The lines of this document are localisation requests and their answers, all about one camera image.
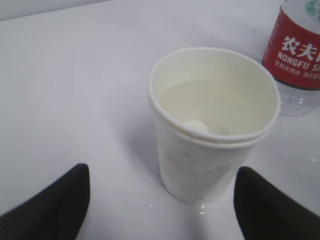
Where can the white paper cup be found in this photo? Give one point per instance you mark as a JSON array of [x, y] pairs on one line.
[[211, 106]]

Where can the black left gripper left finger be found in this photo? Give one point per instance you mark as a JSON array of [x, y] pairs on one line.
[[55, 213]]

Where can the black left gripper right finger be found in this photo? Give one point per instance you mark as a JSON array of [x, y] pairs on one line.
[[263, 212]]

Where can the Nongfu Spring water bottle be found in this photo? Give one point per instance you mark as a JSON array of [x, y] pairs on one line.
[[292, 56]]

